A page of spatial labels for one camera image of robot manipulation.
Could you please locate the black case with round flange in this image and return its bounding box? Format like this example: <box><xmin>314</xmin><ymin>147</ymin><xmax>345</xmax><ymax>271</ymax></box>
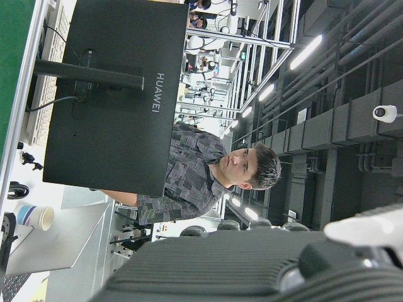
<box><xmin>0</xmin><ymin>212</ymin><xmax>19</xmax><ymax>274</ymax></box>

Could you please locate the coiled black cable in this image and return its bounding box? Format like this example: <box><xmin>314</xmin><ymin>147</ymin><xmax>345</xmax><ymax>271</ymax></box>
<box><xmin>6</xmin><ymin>181</ymin><xmax>30</xmax><ymax>201</ymax></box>

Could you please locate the grey laptop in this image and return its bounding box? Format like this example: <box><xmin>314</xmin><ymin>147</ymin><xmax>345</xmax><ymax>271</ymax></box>
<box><xmin>6</xmin><ymin>201</ymin><xmax>111</xmax><ymax>275</ymax></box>

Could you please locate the aluminium frame structure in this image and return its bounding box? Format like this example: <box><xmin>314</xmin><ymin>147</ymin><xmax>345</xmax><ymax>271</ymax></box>
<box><xmin>184</xmin><ymin>0</ymin><xmax>299</xmax><ymax>122</ymax></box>

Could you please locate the black computer monitor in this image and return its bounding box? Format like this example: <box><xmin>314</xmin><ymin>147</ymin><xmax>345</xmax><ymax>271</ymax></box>
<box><xmin>42</xmin><ymin>0</ymin><xmax>190</xmax><ymax>198</ymax></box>

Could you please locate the black monitor cable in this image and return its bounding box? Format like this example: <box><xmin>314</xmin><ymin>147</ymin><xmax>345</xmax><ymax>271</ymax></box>
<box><xmin>25</xmin><ymin>95</ymin><xmax>80</xmax><ymax>113</ymax></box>

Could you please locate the green conveyor belt aluminium frame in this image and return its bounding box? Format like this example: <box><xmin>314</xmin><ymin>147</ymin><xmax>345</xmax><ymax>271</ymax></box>
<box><xmin>0</xmin><ymin>0</ymin><xmax>51</xmax><ymax>218</ymax></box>

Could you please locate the white keyboard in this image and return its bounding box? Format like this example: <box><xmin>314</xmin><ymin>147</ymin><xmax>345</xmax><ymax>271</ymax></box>
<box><xmin>26</xmin><ymin>3</ymin><xmax>69</xmax><ymax>148</ymax></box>

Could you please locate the man in patterned shirt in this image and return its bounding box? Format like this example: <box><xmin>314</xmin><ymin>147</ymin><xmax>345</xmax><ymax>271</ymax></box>
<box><xmin>100</xmin><ymin>121</ymin><xmax>283</xmax><ymax>226</ymax></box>

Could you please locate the white blue paper cup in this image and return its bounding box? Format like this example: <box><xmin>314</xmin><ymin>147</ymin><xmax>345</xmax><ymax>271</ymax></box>
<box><xmin>17</xmin><ymin>204</ymin><xmax>55</xmax><ymax>232</ymax></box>

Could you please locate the white security camera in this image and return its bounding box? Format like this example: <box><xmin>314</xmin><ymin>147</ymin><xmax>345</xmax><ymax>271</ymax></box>
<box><xmin>373</xmin><ymin>104</ymin><xmax>403</xmax><ymax>123</ymax></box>

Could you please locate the black monitor stand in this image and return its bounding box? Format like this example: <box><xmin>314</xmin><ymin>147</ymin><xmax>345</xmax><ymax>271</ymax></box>
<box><xmin>33</xmin><ymin>58</ymin><xmax>145</xmax><ymax>91</ymax></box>

